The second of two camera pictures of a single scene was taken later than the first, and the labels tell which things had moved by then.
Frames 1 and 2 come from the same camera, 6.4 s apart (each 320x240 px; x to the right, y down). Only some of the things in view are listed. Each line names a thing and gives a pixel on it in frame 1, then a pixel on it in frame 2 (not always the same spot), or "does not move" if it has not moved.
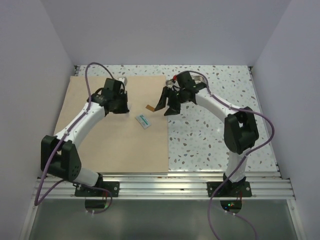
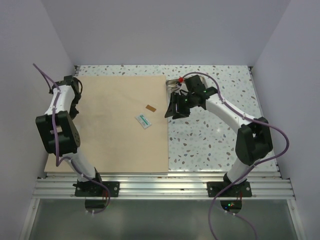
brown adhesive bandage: (149, 107) does not move
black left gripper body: (120, 106) to (73, 111)
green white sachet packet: (145, 123) does not move
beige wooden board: (131, 142) does not move
